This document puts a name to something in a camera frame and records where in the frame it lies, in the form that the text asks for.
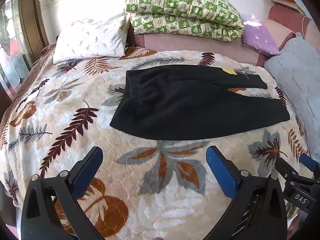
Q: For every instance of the black pants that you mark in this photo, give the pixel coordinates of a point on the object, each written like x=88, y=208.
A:
x=187, y=105

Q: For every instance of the yellow tag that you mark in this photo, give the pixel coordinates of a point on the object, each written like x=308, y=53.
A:
x=228, y=71

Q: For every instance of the purple flower print pillow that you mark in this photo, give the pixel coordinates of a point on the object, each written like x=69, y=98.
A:
x=260, y=38

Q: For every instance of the brown wooden window frame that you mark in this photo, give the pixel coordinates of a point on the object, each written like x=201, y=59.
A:
x=32, y=12

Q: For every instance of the white leaf print pillow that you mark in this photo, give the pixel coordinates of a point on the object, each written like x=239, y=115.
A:
x=92, y=40

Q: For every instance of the stack of books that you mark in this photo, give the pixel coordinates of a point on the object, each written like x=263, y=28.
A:
x=287, y=3

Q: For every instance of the leaf print fleece blanket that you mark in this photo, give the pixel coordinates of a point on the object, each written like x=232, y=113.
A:
x=100, y=130

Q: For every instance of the green checked quilt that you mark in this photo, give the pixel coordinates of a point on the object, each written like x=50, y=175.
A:
x=185, y=7

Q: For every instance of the grey folded blanket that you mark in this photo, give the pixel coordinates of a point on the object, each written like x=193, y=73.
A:
x=297, y=75

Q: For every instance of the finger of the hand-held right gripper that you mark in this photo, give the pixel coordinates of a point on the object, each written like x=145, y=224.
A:
x=309, y=162
x=285, y=168

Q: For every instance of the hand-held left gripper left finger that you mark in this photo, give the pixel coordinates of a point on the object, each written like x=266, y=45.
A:
x=86, y=173

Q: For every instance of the pink bed sheet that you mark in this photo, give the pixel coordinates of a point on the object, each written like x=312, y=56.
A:
x=187, y=45

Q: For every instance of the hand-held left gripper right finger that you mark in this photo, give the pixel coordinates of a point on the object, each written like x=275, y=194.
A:
x=221, y=173

